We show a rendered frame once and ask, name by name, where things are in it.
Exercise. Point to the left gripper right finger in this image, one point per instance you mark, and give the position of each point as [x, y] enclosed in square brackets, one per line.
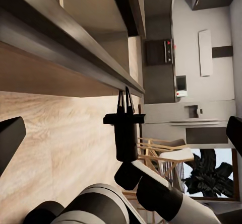
[234, 132]

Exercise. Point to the fridge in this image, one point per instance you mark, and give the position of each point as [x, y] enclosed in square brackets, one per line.
[202, 124]

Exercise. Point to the range hood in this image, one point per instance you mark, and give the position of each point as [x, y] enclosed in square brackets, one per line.
[207, 52]

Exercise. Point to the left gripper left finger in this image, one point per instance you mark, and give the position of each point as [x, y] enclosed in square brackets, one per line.
[12, 133]

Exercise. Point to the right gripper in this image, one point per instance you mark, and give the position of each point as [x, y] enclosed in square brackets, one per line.
[125, 123]

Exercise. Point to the fixed window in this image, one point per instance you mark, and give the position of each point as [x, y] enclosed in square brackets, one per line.
[212, 175]

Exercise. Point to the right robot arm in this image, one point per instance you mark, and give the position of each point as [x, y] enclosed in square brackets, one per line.
[154, 192]

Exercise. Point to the oven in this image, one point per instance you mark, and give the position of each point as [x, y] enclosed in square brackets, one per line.
[159, 52]

